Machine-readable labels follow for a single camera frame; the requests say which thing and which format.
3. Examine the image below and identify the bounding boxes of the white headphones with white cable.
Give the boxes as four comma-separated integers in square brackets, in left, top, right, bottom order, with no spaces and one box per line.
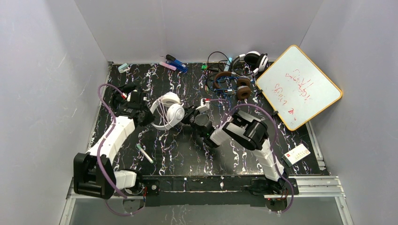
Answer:
[150,92,185,130]

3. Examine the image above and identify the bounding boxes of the brown headphones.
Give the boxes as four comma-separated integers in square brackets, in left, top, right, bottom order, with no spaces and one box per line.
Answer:
[212,71,252,100]

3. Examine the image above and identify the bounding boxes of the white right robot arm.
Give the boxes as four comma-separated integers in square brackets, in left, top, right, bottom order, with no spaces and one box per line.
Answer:
[182,106,288,188]

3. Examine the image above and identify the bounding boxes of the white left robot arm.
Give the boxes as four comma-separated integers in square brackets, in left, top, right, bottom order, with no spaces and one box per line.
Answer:
[73,90,154,199]

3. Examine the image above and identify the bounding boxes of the black and white headphones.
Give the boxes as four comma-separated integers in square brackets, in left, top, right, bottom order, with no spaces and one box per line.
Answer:
[230,51,270,79]

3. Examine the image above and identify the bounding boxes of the white marker pen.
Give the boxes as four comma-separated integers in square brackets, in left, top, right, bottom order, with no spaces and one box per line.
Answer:
[136,144,154,164]

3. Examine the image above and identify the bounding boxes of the blue stapler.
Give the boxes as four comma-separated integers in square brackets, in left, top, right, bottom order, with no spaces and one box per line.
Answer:
[165,54,188,73]

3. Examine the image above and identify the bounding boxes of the light blue small gadget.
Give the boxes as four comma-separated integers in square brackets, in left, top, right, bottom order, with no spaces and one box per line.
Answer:
[224,57,232,71]

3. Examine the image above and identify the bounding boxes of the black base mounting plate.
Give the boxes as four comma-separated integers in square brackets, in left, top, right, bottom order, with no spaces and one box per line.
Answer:
[125,175,299,208]

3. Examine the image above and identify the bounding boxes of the white box with red label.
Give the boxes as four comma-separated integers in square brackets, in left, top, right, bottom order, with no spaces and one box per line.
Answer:
[282,144,311,167]

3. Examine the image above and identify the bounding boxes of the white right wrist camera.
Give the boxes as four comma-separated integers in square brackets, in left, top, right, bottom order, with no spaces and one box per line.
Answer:
[196,98,210,113]

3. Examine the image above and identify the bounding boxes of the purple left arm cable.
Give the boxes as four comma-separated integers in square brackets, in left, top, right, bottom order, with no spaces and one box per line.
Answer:
[96,83,138,217]

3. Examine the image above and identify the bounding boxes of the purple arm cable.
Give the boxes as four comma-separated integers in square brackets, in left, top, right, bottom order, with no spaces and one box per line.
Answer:
[96,83,138,217]
[207,98,295,214]

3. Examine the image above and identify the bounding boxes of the loose black audio cable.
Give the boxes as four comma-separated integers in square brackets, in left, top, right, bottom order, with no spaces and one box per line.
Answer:
[205,51,232,75]

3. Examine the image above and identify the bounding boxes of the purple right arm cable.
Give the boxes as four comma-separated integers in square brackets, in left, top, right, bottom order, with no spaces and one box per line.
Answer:
[207,98,295,214]

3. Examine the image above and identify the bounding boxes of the whiteboard with orange frame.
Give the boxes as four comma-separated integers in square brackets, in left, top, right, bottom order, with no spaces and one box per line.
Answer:
[256,45,343,131]

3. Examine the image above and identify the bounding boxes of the aluminium frame rail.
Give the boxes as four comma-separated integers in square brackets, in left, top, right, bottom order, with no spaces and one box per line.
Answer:
[66,177,346,199]

